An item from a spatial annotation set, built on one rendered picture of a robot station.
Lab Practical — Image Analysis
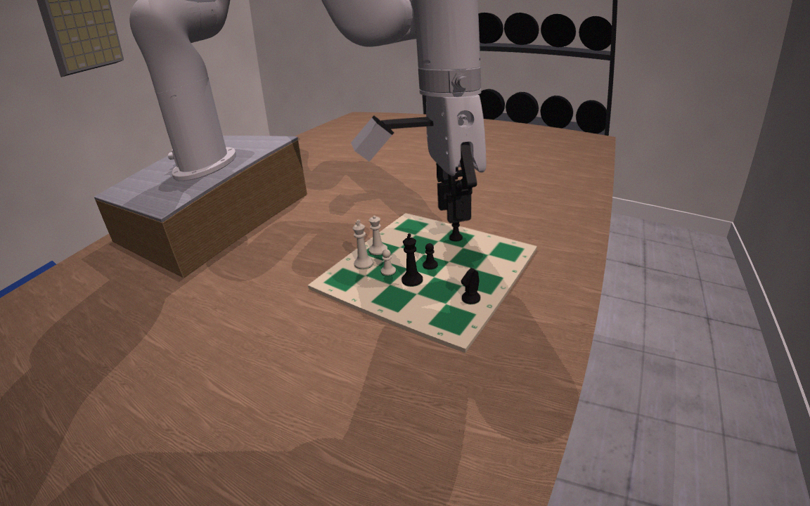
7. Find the black chess king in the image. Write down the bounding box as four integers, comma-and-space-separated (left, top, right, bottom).
401, 233, 423, 287

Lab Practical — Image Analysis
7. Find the black knight chess piece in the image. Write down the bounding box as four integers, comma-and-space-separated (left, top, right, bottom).
461, 268, 481, 304

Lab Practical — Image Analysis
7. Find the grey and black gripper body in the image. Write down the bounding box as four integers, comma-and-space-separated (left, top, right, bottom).
420, 89, 487, 176

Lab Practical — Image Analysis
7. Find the green and cream chessboard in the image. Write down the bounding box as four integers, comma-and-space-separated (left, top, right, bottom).
308, 214, 537, 353

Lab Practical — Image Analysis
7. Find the black pawn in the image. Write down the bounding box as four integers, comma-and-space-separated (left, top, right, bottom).
423, 243, 438, 270
449, 222, 463, 242

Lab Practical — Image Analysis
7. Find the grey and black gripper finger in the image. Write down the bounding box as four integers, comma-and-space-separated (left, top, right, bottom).
446, 141, 477, 223
436, 163, 449, 211

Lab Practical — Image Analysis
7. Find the white chess piece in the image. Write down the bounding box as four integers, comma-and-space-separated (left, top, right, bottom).
353, 220, 373, 269
369, 216, 387, 256

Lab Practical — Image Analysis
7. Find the white pawn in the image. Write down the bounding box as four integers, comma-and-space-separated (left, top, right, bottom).
381, 249, 396, 276

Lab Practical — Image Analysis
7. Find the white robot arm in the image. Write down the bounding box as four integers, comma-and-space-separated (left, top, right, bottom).
129, 0, 481, 181

